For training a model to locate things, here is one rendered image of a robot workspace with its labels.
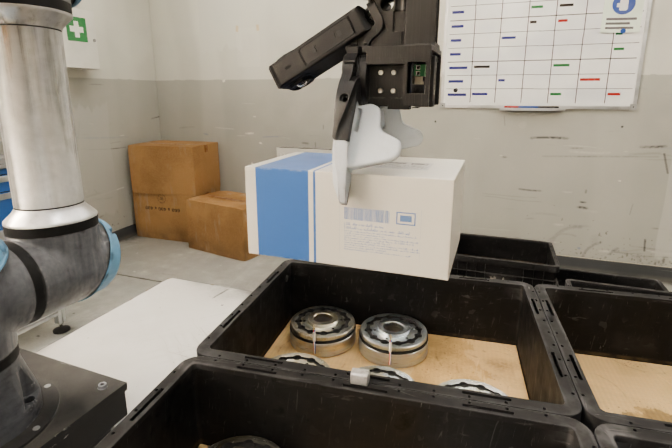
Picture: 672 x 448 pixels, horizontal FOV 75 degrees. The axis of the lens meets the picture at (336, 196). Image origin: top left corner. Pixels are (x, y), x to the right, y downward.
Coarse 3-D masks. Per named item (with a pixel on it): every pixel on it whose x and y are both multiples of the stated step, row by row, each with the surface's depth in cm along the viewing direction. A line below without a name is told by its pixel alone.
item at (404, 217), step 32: (288, 160) 47; (320, 160) 47; (416, 160) 47; (448, 160) 47; (256, 192) 43; (288, 192) 42; (320, 192) 41; (352, 192) 40; (384, 192) 39; (416, 192) 38; (448, 192) 37; (256, 224) 44; (288, 224) 43; (320, 224) 42; (352, 224) 41; (384, 224) 39; (416, 224) 38; (448, 224) 37; (288, 256) 44; (320, 256) 42; (352, 256) 41; (384, 256) 40; (416, 256) 39; (448, 256) 38
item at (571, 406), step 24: (288, 264) 74; (312, 264) 75; (264, 288) 65; (528, 288) 65; (240, 312) 58; (216, 336) 52; (552, 336) 52; (240, 360) 48; (264, 360) 48; (552, 360) 48; (384, 384) 44; (408, 384) 44; (432, 384) 44; (528, 408) 40; (552, 408) 40; (576, 408) 40
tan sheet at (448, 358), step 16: (288, 336) 71; (432, 336) 71; (448, 336) 71; (272, 352) 67; (288, 352) 67; (352, 352) 67; (432, 352) 67; (448, 352) 67; (464, 352) 67; (480, 352) 67; (496, 352) 67; (512, 352) 67; (336, 368) 63; (400, 368) 63; (416, 368) 63; (432, 368) 63; (448, 368) 63; (464, 368) 63; (480, 368) 63; (496, 368) 63; (512, 368) 63; (496, 384) 59; (512, 384) 59
